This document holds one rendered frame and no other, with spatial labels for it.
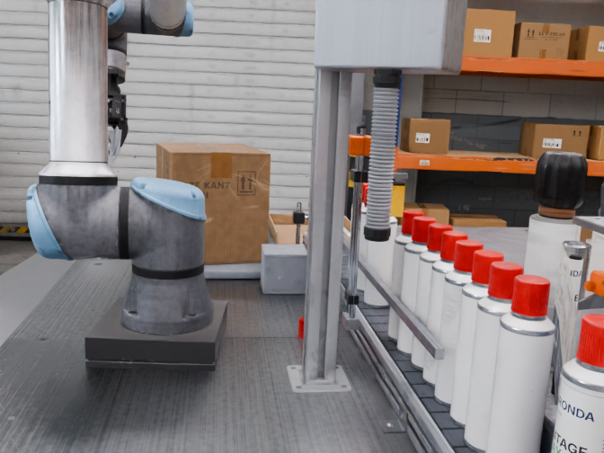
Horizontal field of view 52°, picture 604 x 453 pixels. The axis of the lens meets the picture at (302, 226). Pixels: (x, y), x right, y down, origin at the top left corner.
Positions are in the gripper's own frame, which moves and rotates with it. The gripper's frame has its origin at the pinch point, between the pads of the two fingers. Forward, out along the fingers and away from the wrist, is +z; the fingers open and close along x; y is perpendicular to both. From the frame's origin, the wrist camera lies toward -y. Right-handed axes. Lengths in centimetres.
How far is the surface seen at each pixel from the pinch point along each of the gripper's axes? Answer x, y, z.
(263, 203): 36.5, 1.5, 8.0
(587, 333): 31, 106, 35
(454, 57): 37, 82, 2
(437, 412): 36, 76, 45
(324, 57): 23, 74, 1
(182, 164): 16.3, 3.8, 0.1
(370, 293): 45, 41, 31
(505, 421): 34, 92, 44
